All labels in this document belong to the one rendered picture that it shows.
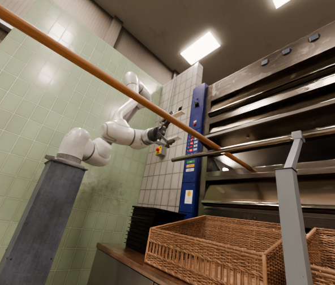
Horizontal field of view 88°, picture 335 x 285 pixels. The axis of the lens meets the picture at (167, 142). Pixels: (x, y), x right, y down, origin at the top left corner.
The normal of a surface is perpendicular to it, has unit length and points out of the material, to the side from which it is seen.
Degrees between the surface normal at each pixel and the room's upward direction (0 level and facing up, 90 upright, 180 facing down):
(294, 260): 90
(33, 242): 90
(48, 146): 90
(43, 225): 90
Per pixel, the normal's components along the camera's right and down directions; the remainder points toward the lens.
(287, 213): -0.73, -0.38
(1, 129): 0.67, -0.21
